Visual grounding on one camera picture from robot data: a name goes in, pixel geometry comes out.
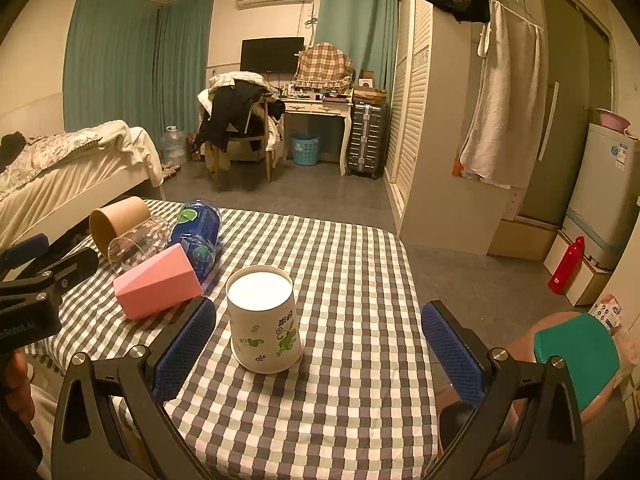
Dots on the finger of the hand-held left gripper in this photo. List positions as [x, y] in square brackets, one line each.
[22, 251]

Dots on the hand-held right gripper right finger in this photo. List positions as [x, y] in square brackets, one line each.
[452, 347]

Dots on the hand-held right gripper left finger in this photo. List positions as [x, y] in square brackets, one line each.
[182, 347]

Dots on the white leaf-print paper cup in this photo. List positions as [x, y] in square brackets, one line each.
[262, 325]

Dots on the brown paper cup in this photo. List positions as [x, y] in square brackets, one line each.
[115, 222]

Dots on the clear plastic cup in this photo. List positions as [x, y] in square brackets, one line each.
[137, 245]

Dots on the person's left hand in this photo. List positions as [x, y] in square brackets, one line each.
[17, 385]

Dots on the pink box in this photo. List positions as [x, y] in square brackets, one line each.
[157, 280]

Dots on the bed with floral bedding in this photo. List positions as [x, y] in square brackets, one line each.
[60, 170]

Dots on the blue plastic bottle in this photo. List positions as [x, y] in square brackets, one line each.
[197, 240]

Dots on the stool with teal cushion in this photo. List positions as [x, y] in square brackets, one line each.
[575, 355]

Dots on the checkered tablecloth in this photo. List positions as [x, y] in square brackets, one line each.
[320, 310]

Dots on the red bottle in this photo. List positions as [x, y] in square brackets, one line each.
[565, 266]

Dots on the white storage box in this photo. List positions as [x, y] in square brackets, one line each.
[582, 272]

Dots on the large water jug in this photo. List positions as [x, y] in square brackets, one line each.
[173, 144]

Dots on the teal curtain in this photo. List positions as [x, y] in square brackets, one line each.
[362, 20]
[110, 65]

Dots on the white refrigerator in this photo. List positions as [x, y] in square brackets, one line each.
[602, 195]

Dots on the white wardrobe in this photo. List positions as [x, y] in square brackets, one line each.
[440, 125]

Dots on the dark suitcase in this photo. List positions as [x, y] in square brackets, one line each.
[366, 137]

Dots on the blue laundry basket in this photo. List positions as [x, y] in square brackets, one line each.
[305, 149]

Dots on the wooden chair with clothes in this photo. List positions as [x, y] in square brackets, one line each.
[235, 120]

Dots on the white hanging towel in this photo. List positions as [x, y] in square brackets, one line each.
[500, 105]

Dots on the grey door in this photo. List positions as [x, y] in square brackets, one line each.
[570, 110]

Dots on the white desk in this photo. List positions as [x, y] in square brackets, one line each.
[320, 110]

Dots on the pink basin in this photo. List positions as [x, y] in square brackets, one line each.
[612, 120]

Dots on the black monitor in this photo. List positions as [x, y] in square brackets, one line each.
[271, 55]

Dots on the plaid cloth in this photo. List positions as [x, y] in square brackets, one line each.
[324, 65]

